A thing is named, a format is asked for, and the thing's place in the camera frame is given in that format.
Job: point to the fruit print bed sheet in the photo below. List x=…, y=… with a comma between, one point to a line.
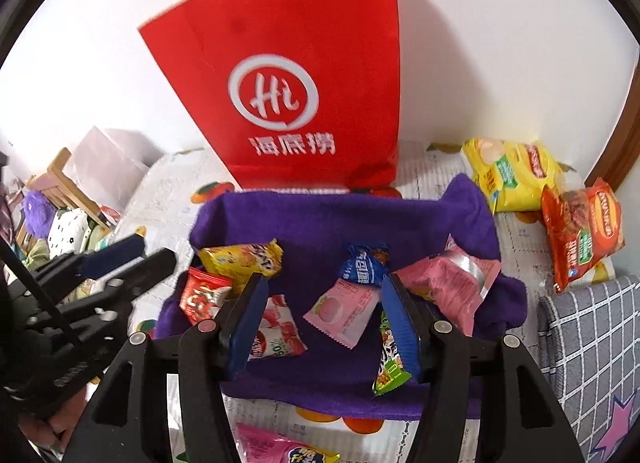
x=170, y=183

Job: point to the white dotted cloth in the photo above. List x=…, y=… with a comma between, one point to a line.
x=70, y=233

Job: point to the yellow snack packet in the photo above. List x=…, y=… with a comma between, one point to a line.
x=235, y=259

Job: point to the purple plush toy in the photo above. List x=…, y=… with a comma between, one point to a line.
x=39, y=213

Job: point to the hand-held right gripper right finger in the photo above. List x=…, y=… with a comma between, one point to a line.
x=400, y=324

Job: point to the red paper bag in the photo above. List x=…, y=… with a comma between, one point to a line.
x=310, y=43

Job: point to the purple towel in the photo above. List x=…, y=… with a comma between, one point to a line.
x=310, y=223

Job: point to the yellow chip bag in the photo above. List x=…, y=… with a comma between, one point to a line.
x=505, y=178

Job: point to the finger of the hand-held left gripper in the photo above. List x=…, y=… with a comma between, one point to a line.
x=115, y=253
x=150, y=264

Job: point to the orange chip bag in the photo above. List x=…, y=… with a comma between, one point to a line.
x=580, y=238

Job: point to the pink and blue snack packet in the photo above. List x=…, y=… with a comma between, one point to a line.
x=270, y=445

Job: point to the wooden chair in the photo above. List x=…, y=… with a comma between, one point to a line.
x=55, y=168

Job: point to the light pink peach snack packet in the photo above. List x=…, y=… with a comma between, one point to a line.
x=340, y=314

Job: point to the wooden door frame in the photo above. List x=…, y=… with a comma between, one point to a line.
x=616, y=153

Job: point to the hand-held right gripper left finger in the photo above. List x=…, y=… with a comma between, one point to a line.
x=247, y=324

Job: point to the grey checked cushion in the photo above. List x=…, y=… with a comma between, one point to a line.
x=590, y=343

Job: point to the green snack packet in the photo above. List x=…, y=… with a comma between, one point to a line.
x=391, y=369

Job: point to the red and white snack packet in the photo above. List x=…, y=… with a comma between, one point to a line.
x=280, y=334

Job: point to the large pink snack packet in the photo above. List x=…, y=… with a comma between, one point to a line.
x=440, y=278

